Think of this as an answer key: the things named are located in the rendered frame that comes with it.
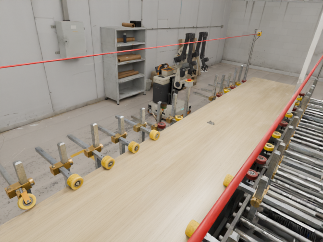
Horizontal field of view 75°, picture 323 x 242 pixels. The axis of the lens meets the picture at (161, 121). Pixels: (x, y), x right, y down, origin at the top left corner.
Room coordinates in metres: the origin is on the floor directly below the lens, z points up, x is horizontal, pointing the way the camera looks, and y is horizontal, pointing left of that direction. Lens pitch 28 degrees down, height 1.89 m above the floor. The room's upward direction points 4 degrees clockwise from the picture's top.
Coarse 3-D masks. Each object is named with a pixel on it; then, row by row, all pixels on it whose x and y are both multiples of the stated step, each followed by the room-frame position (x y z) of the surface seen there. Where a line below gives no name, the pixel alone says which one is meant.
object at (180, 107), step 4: (180, 100) 4.04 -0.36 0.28; (148, 104) 3.87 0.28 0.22; (152, 104) 3.79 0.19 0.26; (156, 104) 3.77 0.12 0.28; (176, 104) 3.82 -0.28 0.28; (180, 104) 3.83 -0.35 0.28; (184, 104) 3.85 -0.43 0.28; (188, 104) 3.89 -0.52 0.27; (152, 108) 3.78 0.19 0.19; (156, 108) 3.72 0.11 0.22; (168, 108) 3.61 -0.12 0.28; (176, 108) 3.64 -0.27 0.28; (180, 108) 3.66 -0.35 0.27; (188, 108) 3.86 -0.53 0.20; (164, 112) 3.60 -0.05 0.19; (168, 112) 3.54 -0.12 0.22; (176, 112) 3.52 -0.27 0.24; (180, 112) 3.63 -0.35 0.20; (188, 112) 3.87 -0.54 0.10
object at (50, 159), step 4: (36, 148) 1.23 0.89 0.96; (40, 148) 1.23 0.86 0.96; (40, 152) 1.19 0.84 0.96; (44, 152) 1.19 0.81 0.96; (44, 156) 1.15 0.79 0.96; (48, 156) 1.15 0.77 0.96; (48, 160) 1.12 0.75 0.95; (52, 160) 1.11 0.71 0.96; (52, 164) 1.08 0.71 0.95; (60, 168) 1.04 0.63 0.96; (64, 168) 1.04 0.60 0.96; (60, 172) 1.03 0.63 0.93; (64, 172) 1.00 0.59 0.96; (68, 172) 1.00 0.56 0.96; (68, 176) 0.97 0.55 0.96
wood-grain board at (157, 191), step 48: (240, 96) 2.78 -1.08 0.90; (288, 96) 2.91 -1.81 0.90; (144, 144) 1.46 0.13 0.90; (192, 144) 1.50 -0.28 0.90; (240, 144) 1.55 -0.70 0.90; (96, 192) 0.91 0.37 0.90; (144, 192) 0.94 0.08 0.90; (192, 192) 0.96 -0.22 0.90; (0, 240) 0.59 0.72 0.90; (48, 240) 0.60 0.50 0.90; (96, 240) 0.62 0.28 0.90; (144, 240) 0.63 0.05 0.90
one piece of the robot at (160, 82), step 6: (168, 66) 4.15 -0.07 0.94; (156, 78) 3.79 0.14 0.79; (162, 78) 3.73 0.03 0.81; (168, 78) 3.82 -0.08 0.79; (174, 78) 3.85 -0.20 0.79; (156, 84) 3.79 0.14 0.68; (162, 84) 3.71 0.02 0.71; (168, 84) 3.84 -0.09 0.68; (156, 90) 3.78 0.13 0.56; (162, 90) 3.71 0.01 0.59; (168, 90) 3.84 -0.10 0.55; (174, 90) 3.91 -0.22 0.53; (156, 96) 3.78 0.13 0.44; (162, 96) 3.71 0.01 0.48; (168, 96) 3.78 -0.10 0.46; (156, 102) 3.78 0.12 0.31; (168, 102) 3.77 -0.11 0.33
